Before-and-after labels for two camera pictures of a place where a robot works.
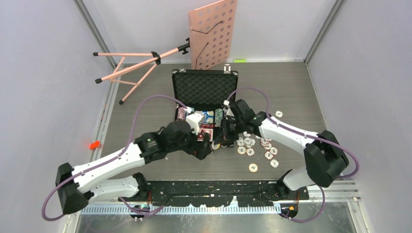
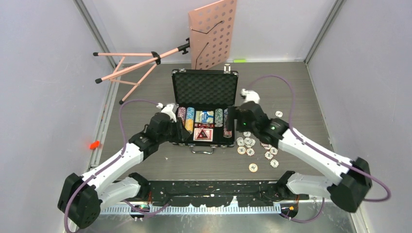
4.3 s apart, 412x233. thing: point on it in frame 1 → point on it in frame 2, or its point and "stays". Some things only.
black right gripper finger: x=221 y=139 → x=231 y=117
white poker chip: x=279 y=114 stays
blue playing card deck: x=208 y=117 stays
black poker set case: x=200 y=95 stays
